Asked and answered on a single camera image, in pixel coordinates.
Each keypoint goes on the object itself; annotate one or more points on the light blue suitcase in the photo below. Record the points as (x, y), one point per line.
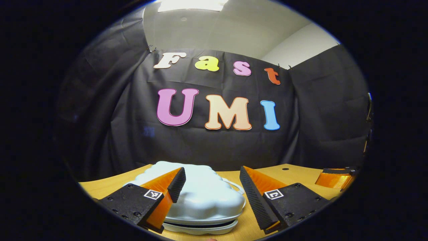
(207, 194)

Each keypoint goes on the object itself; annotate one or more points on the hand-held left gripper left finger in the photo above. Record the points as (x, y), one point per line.
(179, 182)

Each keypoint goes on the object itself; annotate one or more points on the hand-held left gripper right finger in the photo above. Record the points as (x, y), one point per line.
(250, 197)

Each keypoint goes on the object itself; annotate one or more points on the ceiling light panel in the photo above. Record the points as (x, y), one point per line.
(192, 5)

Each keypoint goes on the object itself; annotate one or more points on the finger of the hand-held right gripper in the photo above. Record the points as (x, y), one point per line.
(334, 180)

